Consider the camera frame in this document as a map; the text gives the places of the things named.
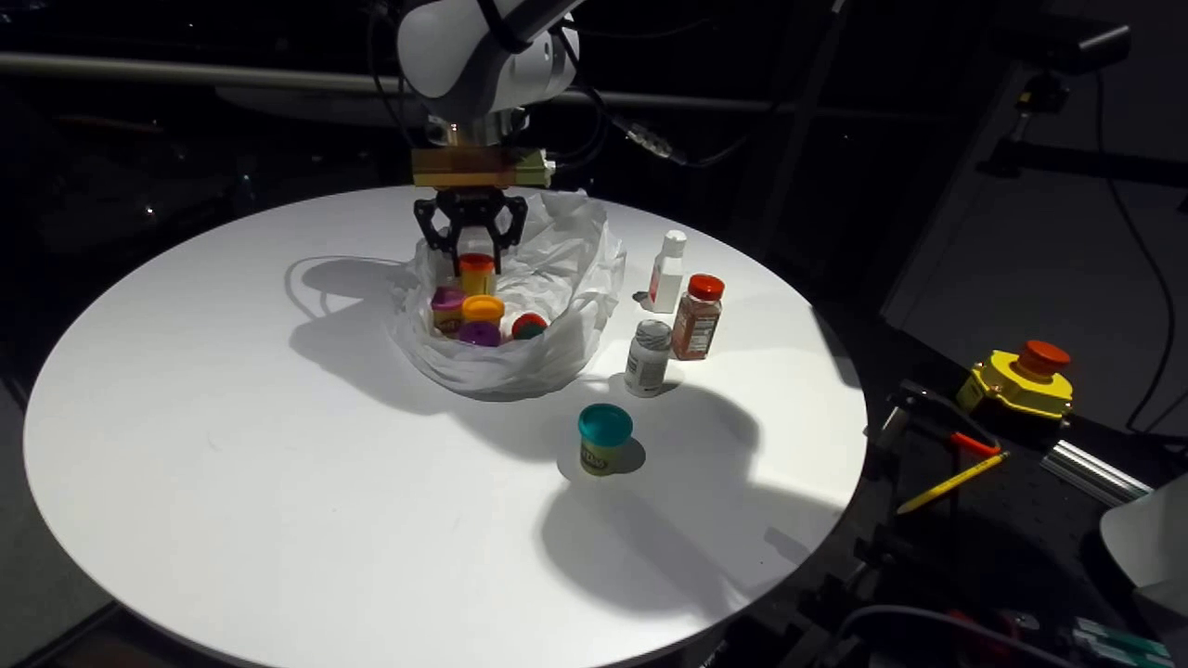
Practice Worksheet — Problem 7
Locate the teal lid green cup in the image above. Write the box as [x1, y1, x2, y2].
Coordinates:
[579, 404, 635, 473]

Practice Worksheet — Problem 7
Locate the metal railing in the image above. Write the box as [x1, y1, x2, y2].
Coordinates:
[0, 50, 769, 113]

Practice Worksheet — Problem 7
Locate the yellow lid container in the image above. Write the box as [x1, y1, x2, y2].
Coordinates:
[460, 295, 503, 326]

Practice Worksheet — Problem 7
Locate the red lid spice jar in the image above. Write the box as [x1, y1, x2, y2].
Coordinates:
[672, 275, 722, 359]

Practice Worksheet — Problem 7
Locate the white round pill bottle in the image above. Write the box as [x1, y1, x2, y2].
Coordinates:
[626, 320, 672, 394]

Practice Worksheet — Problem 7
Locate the magenta lid container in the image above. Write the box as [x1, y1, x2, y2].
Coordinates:
[432, 286, 465, 340]

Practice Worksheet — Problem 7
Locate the red emergency stop button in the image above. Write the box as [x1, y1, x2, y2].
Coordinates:
[958, 340, 1075, 421]

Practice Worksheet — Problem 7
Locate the white square bottle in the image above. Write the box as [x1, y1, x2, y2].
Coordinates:
[649, 231, 685, 312]

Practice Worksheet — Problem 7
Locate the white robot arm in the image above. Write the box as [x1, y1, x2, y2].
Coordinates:
[398, 0, 584, 259]

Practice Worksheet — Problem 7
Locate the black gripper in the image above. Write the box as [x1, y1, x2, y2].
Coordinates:
[412, 191, 528, 263]

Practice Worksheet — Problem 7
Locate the white plastic bag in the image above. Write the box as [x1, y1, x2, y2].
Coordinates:
[390, 191, 626, 403]

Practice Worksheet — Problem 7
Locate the grey cable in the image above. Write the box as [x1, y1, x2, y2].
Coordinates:
[835, 601, 1092, 668]

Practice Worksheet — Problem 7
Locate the orange lid yellow cup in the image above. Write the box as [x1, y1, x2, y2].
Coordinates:
[456, 252, 497, 299]

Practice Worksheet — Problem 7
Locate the purple bottle with holes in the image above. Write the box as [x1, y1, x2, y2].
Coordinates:
[460, 325, 503, 349]

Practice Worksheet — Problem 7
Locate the yellow pencil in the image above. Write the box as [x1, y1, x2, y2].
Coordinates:
[893, 453, 1010, 516]

